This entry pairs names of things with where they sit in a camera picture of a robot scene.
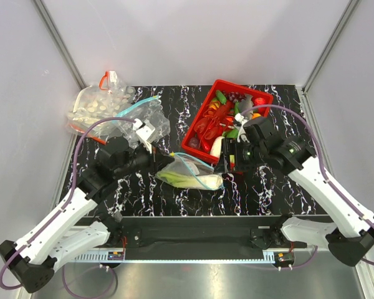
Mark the green toy cucumber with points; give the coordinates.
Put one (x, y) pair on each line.
(221, 97)

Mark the toy leek green white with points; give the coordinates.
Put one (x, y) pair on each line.
(209, 182)

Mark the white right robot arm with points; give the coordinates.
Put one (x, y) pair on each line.
(350, 234)

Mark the red toy lobster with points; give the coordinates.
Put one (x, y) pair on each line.
(208, 126)

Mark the purple toy grapes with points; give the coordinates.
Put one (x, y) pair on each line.
(235, 97)

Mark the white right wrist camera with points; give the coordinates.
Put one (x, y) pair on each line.
(240, 120)

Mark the purple toy onion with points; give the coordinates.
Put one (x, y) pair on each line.
(193, 143)

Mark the white toy radish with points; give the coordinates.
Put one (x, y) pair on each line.
(216, 147)

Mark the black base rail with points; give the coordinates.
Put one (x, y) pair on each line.
(146, 233)

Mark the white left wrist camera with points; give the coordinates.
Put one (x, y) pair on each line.
(144, 130)

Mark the red toy apple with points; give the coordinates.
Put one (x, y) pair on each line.
(259, 101)

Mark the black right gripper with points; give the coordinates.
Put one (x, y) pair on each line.
(223, 164)

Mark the red toy chili pepper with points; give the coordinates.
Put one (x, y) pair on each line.
(206, 145)

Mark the blue zipper clear bag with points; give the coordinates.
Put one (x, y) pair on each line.
(186, 164)

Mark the red plastic bin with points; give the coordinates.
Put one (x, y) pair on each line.
(226, 129)

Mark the red zipper clear bag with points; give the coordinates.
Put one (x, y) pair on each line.
(96, 102)

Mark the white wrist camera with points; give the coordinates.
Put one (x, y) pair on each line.
(144, 130)
(240, 120)

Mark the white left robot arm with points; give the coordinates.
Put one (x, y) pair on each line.
(35, 258)

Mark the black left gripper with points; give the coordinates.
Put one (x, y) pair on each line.
(155, 161)

